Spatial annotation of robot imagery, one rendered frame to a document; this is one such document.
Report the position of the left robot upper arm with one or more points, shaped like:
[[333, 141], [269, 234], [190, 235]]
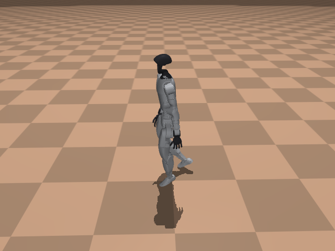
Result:
[[170, 93]]

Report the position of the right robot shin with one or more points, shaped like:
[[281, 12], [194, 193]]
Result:
[[177, 153]]

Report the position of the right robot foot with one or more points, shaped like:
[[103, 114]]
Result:
[[187, 162]]

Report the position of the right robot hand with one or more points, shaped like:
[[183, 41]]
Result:
[[156, 118]]

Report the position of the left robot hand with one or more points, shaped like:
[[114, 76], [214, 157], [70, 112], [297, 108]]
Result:
[[176, 140]]

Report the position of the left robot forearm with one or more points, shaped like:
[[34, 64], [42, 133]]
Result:
[[175, 121]]

